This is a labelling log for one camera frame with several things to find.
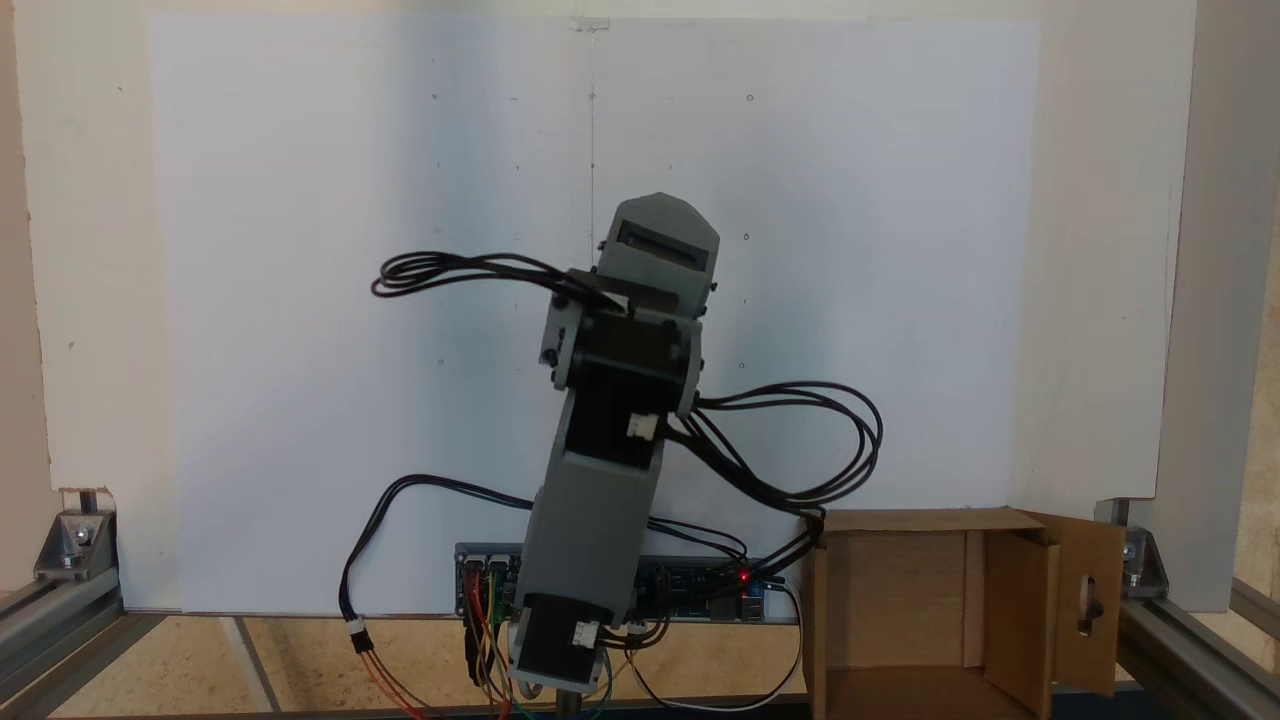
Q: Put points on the brown cardboard box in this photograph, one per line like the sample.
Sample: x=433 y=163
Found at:
x=900 y=600

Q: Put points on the blue circuit board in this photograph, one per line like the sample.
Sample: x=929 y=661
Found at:
x=690 y=595

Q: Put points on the horizontal aluminium frame profile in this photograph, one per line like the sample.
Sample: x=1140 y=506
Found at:
x=50 y=640
x=1190 y=650

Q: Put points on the white paper sheet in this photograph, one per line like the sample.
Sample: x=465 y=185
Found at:
x=300 y=300

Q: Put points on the aluminium corner bracket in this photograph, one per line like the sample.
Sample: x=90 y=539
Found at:
x=1143 y=565
x=72 y=545

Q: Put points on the clear tape strip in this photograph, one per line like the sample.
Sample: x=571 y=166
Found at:
x=589 y=23

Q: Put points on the grey-framed circuit board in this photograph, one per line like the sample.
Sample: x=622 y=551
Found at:
x=485 y=575

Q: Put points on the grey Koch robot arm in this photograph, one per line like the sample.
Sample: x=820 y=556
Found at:
x=590 y=520

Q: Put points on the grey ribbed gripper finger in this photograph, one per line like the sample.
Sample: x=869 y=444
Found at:
x=665 y=210

